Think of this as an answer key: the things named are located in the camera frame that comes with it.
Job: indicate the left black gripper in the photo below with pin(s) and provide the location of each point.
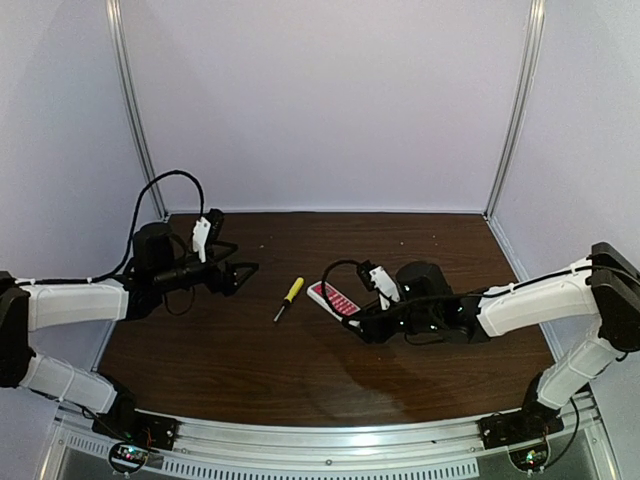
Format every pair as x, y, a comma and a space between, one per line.
220, 277

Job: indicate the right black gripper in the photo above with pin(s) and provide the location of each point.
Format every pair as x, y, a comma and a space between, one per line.
373, 328

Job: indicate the white red remote control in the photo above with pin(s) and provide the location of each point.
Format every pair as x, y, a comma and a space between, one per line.
332, 301

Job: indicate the yellow handled screwdriver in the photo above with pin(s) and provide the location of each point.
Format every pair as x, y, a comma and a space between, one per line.
289, 297

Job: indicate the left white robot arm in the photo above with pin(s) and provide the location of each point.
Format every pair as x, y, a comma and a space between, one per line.
30, 305

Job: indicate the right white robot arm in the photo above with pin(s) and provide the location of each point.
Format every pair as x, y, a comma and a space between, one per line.
603, 286

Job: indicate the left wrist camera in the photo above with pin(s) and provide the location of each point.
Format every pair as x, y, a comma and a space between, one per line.
206, 229

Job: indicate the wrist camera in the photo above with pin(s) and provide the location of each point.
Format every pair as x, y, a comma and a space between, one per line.
206, 229
375, 278

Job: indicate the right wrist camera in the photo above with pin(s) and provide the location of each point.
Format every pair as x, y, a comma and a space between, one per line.
375, 278

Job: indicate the front aluminium rail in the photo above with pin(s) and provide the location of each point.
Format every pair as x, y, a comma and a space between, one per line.
449, 449

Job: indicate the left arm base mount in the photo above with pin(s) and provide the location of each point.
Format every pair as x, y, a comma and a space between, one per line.
139, 435

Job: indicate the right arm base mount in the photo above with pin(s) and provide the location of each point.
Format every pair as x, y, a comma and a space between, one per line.
532, 422

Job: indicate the left aluminium frame post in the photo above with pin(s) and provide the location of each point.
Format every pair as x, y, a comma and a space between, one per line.
123, 67

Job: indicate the aluminium frame post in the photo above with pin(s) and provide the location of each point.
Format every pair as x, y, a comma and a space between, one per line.
123, 67
527, 71

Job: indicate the right aluminium frame post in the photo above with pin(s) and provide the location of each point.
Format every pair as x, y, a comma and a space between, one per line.
527, 71

